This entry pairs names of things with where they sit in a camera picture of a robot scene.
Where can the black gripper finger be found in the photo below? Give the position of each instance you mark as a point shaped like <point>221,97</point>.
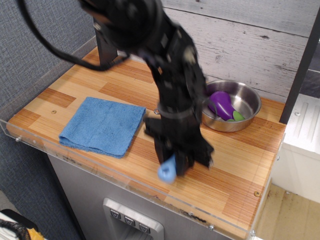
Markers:
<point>183,161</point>
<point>164,149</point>

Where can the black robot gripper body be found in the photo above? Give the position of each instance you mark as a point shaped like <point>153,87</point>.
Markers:
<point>184,134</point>

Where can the blue handled grey spoon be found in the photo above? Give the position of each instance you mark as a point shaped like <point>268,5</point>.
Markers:
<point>167,171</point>

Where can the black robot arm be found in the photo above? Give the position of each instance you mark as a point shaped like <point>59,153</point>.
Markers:
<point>142,28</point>

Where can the blue folded cloth napkin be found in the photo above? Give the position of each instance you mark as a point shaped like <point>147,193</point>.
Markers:
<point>103,127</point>

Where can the purple toy eggplant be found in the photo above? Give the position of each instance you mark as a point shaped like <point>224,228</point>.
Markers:
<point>220,104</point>

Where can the silver dispenser button panel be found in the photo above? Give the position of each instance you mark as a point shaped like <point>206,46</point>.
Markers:
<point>128,224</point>

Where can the grey toy fridge cabinet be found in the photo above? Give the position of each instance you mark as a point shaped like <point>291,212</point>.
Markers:
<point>86,192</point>

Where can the white toy sink unit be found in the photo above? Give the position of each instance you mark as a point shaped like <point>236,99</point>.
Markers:
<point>297,166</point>

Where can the yellow object bottom left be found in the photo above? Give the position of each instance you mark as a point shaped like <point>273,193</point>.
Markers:
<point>34,234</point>

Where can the clear acrylic table guard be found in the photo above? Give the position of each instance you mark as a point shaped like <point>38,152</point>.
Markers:
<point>220,198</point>

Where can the stainless steel pot with handle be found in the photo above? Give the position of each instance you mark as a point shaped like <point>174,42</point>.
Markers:
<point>237,105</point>

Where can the black vertical post right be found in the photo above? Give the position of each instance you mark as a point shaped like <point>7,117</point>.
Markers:
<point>302,70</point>

